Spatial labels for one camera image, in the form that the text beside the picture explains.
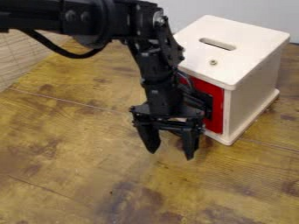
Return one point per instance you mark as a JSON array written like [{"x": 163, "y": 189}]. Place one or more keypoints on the white wooden cabinet box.
[{"x": 232, "y": 60}]

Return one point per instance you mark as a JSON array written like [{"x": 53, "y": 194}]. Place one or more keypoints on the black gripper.
[{"x": 165, "y": 112}]

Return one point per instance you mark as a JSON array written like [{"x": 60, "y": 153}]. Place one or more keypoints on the red drawer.
[{"x": 193, "y": 86}]

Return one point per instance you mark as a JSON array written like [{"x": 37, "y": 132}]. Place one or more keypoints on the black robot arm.
[{"x": 77, "y": 27}]

